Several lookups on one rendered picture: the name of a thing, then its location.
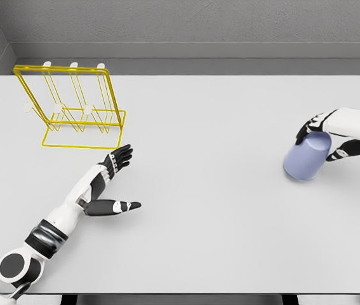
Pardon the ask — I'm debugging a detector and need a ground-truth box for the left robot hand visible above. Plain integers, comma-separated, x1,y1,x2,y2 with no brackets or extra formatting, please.
58,144,142,220

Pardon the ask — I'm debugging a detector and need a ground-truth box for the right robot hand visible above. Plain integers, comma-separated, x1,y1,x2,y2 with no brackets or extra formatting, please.
295,107,360,163

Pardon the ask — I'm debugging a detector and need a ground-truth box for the lavender cup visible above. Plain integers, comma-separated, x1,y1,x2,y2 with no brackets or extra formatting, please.
283,131,332,182

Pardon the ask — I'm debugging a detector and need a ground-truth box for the yellow wire cup holder rack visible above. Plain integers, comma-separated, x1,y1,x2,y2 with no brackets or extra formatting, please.
12,60,127,150

